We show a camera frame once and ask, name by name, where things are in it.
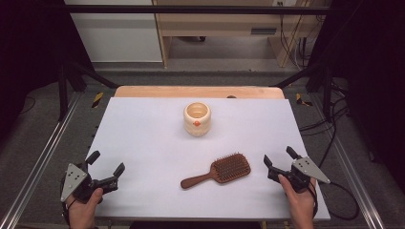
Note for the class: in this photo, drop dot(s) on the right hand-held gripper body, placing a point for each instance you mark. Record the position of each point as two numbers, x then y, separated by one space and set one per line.
305 168

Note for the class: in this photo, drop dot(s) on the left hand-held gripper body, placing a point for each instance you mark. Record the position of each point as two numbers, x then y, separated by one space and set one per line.
74 179

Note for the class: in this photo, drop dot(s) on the brown wooden hairbrush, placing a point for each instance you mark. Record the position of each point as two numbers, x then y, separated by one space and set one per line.
230 167

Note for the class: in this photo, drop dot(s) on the cream ceramic cup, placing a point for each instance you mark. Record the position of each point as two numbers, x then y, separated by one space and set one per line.
191 127

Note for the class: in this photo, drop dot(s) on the person's left hand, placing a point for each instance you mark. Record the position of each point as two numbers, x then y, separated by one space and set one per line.
82 211

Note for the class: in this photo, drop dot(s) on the person's right hand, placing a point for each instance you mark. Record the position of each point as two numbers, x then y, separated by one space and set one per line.
301 206

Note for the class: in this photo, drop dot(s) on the white table board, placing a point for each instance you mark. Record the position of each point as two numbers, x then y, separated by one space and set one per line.
153 143

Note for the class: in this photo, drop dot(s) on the yellow black tape strip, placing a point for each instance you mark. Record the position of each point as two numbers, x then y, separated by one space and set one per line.
97 99
299 99

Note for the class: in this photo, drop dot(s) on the person's dark clothing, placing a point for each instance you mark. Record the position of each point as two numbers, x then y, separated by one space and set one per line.
191 225

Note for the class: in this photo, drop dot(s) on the light wooden table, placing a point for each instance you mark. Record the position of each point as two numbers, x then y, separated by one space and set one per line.
191 91

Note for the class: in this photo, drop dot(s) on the black curtain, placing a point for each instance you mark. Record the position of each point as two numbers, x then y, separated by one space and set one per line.
28 47
375 63

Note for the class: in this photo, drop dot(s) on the white cabinet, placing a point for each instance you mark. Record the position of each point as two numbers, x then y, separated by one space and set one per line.
117 38

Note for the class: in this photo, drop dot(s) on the light wooden desk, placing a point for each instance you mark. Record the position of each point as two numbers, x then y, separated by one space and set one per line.
223 22

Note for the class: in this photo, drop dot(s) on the aluminium floor rail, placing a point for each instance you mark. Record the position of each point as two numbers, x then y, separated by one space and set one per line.
356 178
41 159

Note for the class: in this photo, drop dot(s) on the black metal frame stand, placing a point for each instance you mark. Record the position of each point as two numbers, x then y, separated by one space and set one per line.
62 95
327 95

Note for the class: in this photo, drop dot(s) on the black horizontal frame bar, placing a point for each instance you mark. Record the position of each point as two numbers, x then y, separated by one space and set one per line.
191 9

